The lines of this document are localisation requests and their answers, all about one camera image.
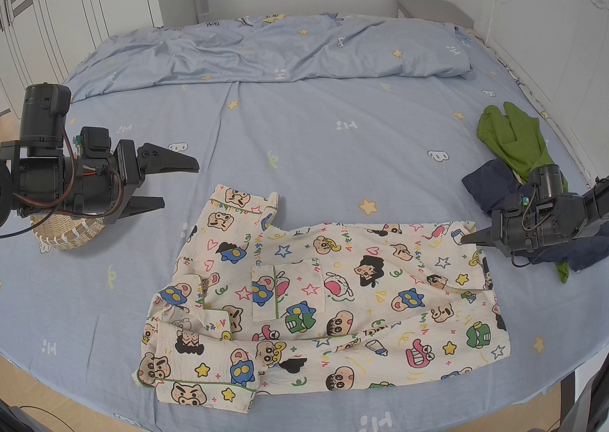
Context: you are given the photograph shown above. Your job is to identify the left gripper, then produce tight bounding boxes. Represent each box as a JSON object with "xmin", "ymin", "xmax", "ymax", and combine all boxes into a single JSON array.
[{"xmin": 13, "ymin": 139, "xmax": 201, "ymax": 227}]

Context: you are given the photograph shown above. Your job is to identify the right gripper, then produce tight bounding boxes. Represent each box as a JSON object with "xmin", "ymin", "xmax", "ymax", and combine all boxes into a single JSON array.
[{"xmin": 491, "ymin": 202, "xmax": 567, "ymax": 257}]

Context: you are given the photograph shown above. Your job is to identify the cream printed pyjama top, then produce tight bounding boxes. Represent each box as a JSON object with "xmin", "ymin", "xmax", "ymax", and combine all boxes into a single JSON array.
[{"xmin": 132, "ymin": 184, "xmax": 513, "ymax": 415}]

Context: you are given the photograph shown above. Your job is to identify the dark blue garment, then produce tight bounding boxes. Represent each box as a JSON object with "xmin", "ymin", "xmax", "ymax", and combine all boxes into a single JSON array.
[{"xmin": 462, "ymin": 159, "xmax": 609, "ymax": 274}]

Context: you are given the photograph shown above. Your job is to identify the round woven basket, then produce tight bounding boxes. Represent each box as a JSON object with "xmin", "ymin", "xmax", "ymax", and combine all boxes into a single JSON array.
[{"xmin": 31, "ymin": 211, "xmax": 106, "ymax": 251}]

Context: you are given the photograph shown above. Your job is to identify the bed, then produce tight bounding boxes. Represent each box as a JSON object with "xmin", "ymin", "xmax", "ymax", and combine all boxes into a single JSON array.
[{"xmin": 0, "ymin": 0, "xmax": 609, "ymax": 432}]

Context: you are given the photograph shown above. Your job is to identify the green shorts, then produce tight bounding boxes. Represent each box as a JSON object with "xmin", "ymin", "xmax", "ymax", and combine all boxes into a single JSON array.
[{"xmin": 477, "ymin": 102, "xmax": 571, "ymax": 284}]

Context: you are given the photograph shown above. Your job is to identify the pale blue quilt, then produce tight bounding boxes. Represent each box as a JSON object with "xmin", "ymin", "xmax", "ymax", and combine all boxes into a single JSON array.
[{"xmin": 47, "ymin": 12, "xmax": 475, "ymax": 108}]

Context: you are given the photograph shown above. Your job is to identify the white wardrobe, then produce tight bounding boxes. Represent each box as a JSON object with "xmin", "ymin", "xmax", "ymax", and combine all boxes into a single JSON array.
[{"xmin": 0, "ymin": 0, "xmax": 165, "ymax": 122}]

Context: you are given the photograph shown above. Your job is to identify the grey bedside table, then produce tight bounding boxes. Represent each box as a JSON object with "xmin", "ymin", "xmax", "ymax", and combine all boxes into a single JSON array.
[{"xmin": 393, "ymin": 0, "xmax": 476, "ymax": 27}]

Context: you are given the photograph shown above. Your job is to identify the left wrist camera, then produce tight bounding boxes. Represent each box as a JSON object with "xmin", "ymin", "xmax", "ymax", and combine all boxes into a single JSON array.
[{"xmin": 74, "ymin": 126, "xmax": 116, "ymax": 167}]

